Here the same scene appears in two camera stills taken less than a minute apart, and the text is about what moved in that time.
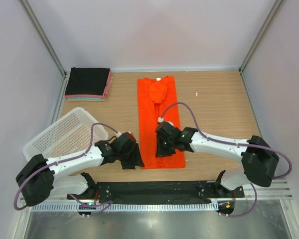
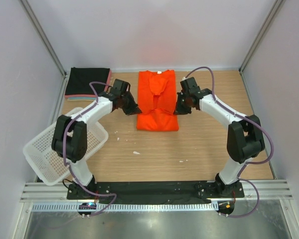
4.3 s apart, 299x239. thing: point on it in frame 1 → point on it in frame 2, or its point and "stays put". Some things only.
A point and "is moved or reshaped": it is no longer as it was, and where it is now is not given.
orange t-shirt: x=154 y=95 is moved or reshaped
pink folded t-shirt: x=100 y=95 stays put
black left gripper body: x=121 y=154 → x=122 y=97
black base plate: x=159 y=191 stays put
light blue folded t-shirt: x=85 y=98 stays put
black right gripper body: x=171 y=142 → x=187 y=95
